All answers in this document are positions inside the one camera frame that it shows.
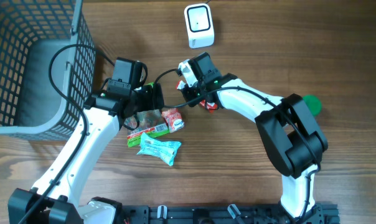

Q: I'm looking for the teal snack wrapper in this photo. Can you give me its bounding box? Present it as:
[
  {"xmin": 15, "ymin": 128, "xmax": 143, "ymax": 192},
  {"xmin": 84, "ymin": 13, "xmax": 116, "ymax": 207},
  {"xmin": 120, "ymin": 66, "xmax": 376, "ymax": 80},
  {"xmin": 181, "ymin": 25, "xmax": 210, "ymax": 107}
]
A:
[{"xmin": 137, "ymin": 133, "xmax": 182, "ymax": 166}]

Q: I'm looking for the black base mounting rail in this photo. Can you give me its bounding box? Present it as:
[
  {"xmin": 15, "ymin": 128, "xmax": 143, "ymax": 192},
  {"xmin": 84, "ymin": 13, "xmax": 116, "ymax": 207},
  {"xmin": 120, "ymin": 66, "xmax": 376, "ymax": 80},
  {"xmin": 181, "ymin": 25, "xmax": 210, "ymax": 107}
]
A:
[{"xmin": 122, "ymin": 203, "xmax": 341, "ymax": 224}]

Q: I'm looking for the red snack stick packet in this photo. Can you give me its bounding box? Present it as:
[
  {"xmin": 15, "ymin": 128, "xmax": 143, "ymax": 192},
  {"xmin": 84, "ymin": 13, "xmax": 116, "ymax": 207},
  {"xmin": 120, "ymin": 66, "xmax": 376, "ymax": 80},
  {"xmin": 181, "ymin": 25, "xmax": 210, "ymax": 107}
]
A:
[{"xmin": 176, "ymin": 80, "xmax": 219, "ymax": 113}]

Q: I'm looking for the green gummy candy bag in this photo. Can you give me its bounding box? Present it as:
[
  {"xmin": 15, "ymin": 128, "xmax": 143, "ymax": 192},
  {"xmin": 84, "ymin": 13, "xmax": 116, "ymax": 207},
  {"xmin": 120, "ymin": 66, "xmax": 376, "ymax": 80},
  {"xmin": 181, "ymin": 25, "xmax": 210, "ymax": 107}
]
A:
[{"xmin": 124, "ymin": 110, "xmax": 169, "ymax": 147}]

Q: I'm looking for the white barcode scanner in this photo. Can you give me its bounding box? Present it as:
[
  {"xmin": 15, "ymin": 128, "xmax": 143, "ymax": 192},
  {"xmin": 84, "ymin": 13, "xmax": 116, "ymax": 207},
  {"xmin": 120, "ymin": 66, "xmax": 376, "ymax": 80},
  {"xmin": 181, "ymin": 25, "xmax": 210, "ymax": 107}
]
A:
[{"xmin": 184, "ymin": 3, "xmax": 215, "ymax": 49}]

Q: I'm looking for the grey plastic mesh basket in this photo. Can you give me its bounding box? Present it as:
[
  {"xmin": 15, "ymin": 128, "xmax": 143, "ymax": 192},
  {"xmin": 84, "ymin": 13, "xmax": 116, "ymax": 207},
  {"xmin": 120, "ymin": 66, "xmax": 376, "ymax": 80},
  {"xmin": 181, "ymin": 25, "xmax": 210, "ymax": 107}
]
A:
[{"xmin": 0, "ymin": 1, "xmax": 96, "ymax": 140}]

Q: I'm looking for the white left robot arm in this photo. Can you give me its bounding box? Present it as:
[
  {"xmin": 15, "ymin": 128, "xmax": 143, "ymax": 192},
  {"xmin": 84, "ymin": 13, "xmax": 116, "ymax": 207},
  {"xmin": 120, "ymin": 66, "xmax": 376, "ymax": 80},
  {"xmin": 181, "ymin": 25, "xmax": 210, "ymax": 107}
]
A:
[{"xmin": 7, "ymin": 80, "xmax": 164, "ymax": 223}]

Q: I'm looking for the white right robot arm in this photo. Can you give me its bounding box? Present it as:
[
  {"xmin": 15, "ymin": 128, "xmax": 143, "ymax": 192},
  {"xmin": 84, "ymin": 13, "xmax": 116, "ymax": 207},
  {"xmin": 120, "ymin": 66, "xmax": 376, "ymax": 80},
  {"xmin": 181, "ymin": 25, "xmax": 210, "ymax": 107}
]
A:
[{"xmin": 176, "ymin": 74, "xmax": 328, "ymax": 221}]

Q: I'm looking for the green lid jar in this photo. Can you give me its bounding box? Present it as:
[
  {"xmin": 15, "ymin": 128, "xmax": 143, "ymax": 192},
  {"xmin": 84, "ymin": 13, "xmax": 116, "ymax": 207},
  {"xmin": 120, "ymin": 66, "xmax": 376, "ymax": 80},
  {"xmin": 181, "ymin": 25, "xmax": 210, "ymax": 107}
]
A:
[{"xmin": 303, "ymin": 95, "xmax": 322, "ymax": 116}]

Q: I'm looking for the small red white packet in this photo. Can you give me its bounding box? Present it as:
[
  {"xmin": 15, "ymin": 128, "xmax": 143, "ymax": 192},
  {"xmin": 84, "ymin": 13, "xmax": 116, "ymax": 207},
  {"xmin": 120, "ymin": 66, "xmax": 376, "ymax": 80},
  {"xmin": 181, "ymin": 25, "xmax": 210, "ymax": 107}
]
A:
[{"xmin": 161, "ymin": 108, "xmax": 185, "ymax": 133}]

